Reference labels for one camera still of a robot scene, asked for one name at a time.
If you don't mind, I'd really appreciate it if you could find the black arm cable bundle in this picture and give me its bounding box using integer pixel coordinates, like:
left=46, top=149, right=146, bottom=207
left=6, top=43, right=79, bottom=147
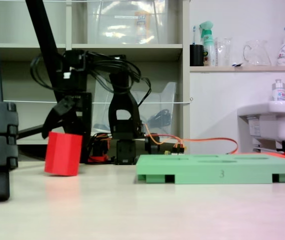
left=86, top=50, right=152, bottom=107

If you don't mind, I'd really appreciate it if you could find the orange labelled packet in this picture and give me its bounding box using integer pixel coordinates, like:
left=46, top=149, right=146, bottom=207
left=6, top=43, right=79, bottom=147
left=134, top=10, right=153, bottom=42

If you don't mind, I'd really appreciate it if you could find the red octagonal pillar block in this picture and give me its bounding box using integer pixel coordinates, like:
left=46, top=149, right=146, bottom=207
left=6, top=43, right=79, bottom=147
left=44, top=131, right=84, bottom=177

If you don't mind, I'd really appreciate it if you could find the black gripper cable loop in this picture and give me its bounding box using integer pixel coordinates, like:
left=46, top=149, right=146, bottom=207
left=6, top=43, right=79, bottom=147
left=29, top=53, right=66, bottom=91

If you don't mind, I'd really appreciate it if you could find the clear plastic storage box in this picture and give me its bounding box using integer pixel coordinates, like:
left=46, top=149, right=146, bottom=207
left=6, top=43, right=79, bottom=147
left=86, top=0, right=170, bottom=45

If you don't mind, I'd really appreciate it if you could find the green spray bottle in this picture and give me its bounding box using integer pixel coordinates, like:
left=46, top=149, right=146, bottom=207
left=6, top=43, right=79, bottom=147
left=198, top=20, right=216, bottom=67

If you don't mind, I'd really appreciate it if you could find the clear tilted plastic bin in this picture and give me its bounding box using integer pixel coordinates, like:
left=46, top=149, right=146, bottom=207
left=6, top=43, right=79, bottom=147
left=91, top=81, right=178, bottom=137

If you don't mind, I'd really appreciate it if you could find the black cup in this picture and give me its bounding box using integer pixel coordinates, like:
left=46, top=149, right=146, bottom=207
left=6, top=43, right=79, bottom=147
left=189, top=44, right=205, bottom=67

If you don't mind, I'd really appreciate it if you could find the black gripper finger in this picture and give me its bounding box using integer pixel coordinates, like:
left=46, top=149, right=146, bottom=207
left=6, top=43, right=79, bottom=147
left=79, top=91, right=94, bottom=162
left=41, top=95, right=80, bottom=140

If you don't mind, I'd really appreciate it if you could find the green shape sorter board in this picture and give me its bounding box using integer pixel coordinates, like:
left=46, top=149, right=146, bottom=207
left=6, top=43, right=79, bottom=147
left=135, top=154, right=285, bottom=185

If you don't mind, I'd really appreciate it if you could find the glass measuring beaker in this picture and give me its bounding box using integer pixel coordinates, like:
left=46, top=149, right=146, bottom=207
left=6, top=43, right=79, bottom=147
left=214, top=36, right=233, bottom=67

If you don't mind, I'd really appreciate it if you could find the wooden wall ledge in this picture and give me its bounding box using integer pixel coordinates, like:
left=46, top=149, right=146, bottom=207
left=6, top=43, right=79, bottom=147
left=189, top=65, right=285, bottom=74

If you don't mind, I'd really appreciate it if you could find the motor driver circuit board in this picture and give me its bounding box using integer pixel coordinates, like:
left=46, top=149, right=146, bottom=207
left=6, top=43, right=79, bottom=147
left=164, top=142, right=188, bottom=156

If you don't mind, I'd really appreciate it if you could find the white cord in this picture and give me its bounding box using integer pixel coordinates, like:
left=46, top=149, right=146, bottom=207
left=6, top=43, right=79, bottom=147
left=3, top=97, right=195, bottom=105

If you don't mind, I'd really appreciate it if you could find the white sink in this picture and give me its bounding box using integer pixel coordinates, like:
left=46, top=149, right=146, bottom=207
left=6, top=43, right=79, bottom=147
left=236, top=100, right=285, bottom=151

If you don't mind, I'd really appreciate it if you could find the glass pitcher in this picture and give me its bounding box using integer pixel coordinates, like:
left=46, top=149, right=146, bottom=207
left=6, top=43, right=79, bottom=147
left=243, top=39, right=273, bottom=67

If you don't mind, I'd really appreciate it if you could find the black tripod brace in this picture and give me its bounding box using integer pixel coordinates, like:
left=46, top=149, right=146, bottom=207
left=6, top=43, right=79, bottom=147
left=17, top=123, right=46, bottom=140

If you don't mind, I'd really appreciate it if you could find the thin orange wire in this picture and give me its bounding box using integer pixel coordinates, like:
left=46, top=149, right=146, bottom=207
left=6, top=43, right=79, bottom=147
left=142, top=122, right=239, bottom=156

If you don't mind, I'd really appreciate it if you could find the beige shelf unit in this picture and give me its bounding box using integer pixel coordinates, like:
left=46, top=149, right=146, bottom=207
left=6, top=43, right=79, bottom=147
left=0, top=0, right=191, bottom=151

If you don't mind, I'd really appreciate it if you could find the clear sanitizer bottle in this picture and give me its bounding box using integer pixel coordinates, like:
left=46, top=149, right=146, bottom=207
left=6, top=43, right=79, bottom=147
left=271, top=79, right=285, bottom=102

